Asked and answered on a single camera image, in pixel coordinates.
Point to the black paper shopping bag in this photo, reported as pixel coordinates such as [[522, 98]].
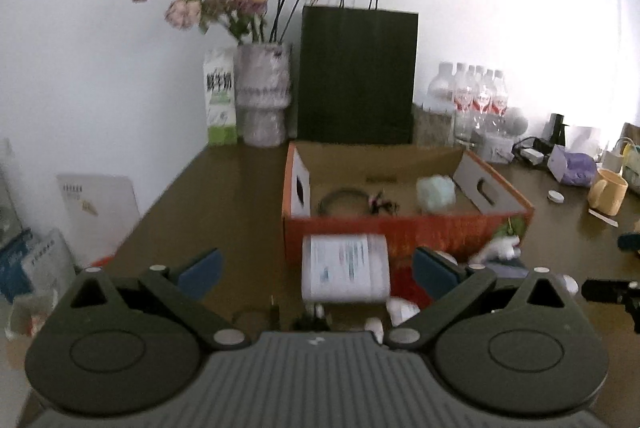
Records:
[[356, 74]]

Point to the small white jar lid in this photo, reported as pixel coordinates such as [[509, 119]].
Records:
[[555, 197]]

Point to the pack of water bottles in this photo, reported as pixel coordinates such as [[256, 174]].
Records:
[[475, 94]]

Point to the grey textured vase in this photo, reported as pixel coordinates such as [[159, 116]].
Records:
[[263, 93]]

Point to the green white milk carton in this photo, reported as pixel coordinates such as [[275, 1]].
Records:
[[218, 71]]

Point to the light green fluffy ball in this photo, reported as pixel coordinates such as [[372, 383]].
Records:
[[435, 193]]

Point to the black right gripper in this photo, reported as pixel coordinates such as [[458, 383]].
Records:
[[615, 292]]

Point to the speckled grey container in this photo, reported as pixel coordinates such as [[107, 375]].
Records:
[[432, 127]]

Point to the orange cardboard box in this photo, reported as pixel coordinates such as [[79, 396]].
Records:
[[486, 204]]

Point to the white labelled plastic bottle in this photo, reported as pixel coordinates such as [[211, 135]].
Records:
[[345, 269]]

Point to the blue white boxes on floor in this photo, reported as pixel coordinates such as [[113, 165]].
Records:
[[32, 264]]

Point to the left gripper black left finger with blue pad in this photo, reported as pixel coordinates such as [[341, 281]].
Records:
[[118, 346]]

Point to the purple tissue pack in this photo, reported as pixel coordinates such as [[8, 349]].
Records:
[[571, 168]]

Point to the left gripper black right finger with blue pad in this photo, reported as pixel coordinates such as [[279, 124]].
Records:
[[505, 342]]

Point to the tan white plush dog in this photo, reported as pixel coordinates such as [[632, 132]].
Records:
[[501, 249]]

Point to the yellow ceramic mug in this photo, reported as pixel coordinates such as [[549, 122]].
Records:
[[607, 192]]

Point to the white charger with cable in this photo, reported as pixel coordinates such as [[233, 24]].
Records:
[[532, 151]]

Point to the black pump bottle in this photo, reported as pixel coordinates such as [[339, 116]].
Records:
[[557, 129]]

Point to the white bottle cap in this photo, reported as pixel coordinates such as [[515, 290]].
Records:
[[400, 310]]

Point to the white booklet against wall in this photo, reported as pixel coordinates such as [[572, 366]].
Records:
[[102, 210]]

